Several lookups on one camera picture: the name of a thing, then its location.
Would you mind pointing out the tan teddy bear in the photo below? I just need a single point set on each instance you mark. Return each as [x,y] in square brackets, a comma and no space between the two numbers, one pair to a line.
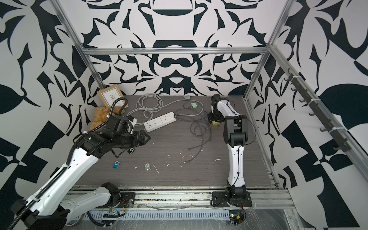
[100,116]

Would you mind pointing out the dark usb cable yellow charger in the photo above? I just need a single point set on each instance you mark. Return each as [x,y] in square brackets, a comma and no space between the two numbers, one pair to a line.
[200,128]

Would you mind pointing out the black mp3 player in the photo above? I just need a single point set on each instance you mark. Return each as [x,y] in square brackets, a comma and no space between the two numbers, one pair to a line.
[131,150]

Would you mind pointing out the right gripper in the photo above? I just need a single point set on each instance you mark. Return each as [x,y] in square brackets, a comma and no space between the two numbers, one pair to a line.
[210,115]

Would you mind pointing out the black wall hook rack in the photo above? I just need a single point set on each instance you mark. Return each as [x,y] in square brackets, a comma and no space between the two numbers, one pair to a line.
[320,110]

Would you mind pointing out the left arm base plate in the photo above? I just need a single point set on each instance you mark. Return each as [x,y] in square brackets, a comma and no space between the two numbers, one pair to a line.
[122,200]

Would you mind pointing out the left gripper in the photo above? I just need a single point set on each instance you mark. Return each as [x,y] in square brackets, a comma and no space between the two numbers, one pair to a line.
[143,141]

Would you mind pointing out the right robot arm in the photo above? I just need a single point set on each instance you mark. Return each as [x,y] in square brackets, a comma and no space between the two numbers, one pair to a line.
[235,135]

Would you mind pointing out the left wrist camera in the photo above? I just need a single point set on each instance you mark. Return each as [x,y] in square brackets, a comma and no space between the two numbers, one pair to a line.
[132,122]

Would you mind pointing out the white power strip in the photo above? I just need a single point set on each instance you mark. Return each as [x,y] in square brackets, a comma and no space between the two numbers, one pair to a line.
[159,122]

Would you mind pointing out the blue mp3 player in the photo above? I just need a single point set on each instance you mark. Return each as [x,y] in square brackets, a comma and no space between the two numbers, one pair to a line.
[116,164]

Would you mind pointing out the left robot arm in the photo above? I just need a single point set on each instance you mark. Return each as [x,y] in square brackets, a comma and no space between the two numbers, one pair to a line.
[46,209]

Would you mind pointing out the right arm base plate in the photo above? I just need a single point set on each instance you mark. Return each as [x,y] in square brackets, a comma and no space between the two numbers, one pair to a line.
[221,200]

